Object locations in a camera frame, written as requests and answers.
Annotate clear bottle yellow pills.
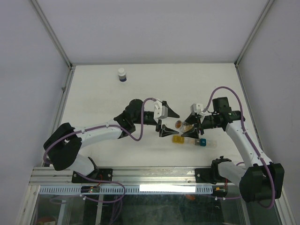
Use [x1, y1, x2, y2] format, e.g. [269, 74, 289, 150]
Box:
[175, 120, 193, 133]

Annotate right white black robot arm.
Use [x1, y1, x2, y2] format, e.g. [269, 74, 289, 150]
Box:
[182, 97, 285, 203]

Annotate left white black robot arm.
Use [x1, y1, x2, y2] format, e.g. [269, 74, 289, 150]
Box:
[43, 97, 180, 182]

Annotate white cap blue pill bottle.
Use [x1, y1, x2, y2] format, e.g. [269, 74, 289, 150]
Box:
[118, 68, 127, 82]

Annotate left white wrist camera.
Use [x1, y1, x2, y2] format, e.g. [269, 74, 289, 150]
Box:
[154, 99, 168, 120]

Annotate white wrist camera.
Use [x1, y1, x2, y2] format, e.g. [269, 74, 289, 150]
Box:
[154, 99, 168, 120]
[190, 103, 206, 116]

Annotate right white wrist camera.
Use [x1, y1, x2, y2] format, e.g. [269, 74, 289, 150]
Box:
[190, 103, 206, 116]

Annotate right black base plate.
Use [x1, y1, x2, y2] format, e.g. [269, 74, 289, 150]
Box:
[195, 165, 241, 185]

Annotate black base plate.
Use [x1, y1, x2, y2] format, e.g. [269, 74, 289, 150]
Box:
[71, 168, 113, 183]
[195, 165, 241, 185]

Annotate white slotted cable duct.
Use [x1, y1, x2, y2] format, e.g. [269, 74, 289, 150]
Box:
[39, 184, 213, 195]

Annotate aluminium mounting rail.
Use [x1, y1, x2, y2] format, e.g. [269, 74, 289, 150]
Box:
[30, 166, 244, 186]

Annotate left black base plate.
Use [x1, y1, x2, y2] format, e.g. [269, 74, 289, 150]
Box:
[71, 168, 113, 183]

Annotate right aluminium frame post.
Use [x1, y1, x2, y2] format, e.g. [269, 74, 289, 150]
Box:
[234, 0, 275, 68]

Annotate aluminium frame post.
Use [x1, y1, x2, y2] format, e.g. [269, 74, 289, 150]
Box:
[234, 0, 275, 68]
[30, 0, 72, 68]

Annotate left aluminium frame post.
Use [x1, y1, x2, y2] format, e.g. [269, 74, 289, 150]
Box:
[30, 0, 72, 68]

